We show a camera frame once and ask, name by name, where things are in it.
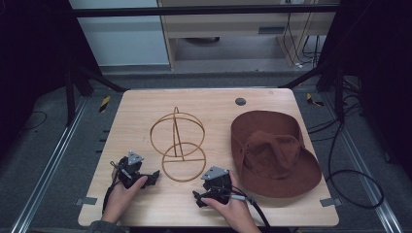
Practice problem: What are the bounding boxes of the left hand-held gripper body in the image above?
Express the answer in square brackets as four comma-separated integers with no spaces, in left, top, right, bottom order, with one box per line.
[112,150,146,190]

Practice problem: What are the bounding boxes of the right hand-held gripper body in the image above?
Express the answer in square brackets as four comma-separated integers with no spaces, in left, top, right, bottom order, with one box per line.
[200,165,233,206]

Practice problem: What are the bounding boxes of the person's left hand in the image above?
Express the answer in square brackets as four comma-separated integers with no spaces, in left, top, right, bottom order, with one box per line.
[101,168,149,225]

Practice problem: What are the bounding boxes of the person's right hand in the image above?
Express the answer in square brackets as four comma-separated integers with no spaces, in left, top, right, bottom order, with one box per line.
[200,170,262,233]

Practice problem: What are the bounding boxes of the grey tape piece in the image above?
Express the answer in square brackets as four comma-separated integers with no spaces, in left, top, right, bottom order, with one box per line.
[319,197,343,208]
[74,196,98,207]

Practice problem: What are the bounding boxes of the brown brimmed hat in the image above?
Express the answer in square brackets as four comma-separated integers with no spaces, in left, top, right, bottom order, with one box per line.
[230,110,323,199]

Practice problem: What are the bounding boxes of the yellow black striped tape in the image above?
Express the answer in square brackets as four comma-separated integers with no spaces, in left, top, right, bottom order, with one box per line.
[98,95,112,114]
[305,92,325,108]

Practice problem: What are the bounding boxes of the black stand leg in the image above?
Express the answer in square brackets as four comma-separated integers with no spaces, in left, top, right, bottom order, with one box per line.
[277,59,346,123]
[63,63,130,128]

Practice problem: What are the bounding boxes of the white cabinet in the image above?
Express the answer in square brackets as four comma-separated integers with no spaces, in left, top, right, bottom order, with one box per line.
[68,0,171,68]

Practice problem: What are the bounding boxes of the black curtain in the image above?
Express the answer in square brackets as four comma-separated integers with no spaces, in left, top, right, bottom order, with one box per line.
[0,0,101,163]
[315,0,412,183]

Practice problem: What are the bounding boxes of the light wooden desk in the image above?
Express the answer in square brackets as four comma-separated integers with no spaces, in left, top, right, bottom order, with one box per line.
[156,0,340,71]

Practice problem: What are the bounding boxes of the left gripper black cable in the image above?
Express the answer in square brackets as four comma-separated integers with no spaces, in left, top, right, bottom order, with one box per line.
[101,160,128,216]

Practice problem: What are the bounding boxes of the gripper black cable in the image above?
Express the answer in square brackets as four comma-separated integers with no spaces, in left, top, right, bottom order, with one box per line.
[101,160,128,216]
[230,185,274,231]

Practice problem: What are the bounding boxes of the wooden ring hat stand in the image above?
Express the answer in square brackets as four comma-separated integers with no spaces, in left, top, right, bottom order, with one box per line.
[149,106,208,183]

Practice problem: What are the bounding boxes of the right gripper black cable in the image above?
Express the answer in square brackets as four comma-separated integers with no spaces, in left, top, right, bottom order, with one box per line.
[230,185,274,231]

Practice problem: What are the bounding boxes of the aluminium floor rail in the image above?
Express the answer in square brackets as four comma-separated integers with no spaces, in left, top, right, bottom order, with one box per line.
[322,92,405,233]
[9,96,89,233]

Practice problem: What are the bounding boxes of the thin black floor cable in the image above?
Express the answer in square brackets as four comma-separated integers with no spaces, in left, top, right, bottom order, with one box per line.
[18,110,49,134]

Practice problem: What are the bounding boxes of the hanging black desk cables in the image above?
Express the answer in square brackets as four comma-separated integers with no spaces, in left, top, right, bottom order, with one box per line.
[282,0,323,68]

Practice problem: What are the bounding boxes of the black looped floor cable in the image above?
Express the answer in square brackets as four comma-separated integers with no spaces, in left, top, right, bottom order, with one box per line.
[306,119,386,210]

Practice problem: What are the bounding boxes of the black horizontal frame bar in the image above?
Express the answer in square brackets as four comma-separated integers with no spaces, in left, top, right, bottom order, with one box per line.
[69,4,342,18]

